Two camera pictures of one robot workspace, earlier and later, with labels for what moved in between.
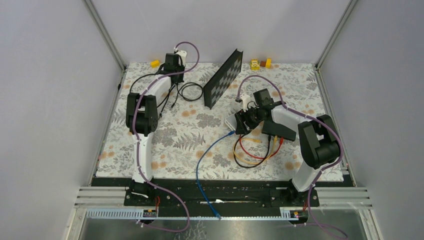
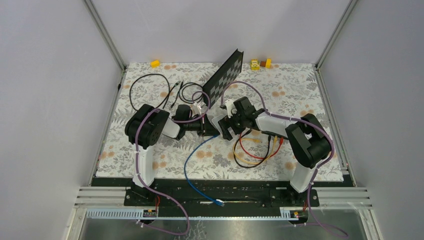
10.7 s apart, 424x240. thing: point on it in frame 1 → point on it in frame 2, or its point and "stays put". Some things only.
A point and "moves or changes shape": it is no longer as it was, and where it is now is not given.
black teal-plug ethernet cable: [160, 113] stays put
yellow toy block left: [155, 64] stays put
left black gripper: [180, 66] → [205, 125]
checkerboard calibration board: [223, 79] stays put
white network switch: [231, 121] moves or changes shape
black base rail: [259, 194] stays put
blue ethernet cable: [205, 150] → [218, 202]
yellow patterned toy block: [255, 65] stays put
